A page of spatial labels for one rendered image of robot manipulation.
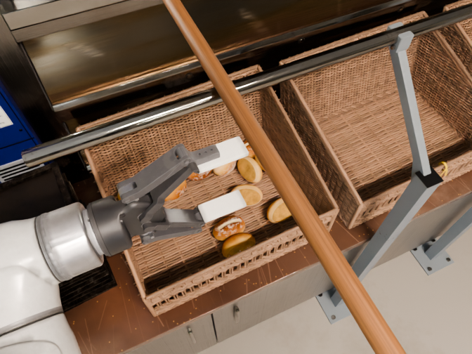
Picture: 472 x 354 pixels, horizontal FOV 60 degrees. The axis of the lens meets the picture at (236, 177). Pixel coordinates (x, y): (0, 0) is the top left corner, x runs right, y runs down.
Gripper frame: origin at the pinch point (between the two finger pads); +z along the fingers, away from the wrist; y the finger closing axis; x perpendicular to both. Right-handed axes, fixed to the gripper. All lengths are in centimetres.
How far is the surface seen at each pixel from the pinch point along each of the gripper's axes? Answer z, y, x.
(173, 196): -5, 57, -34
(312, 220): 6.0, -0.8, 10.8
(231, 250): 4, 55, -11
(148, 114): -7.4, 2.3, -18.4
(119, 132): -12.8, 3.2, -17.6
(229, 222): 7, 55, -19
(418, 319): 70, 120, 23
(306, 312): 31, 120, 1
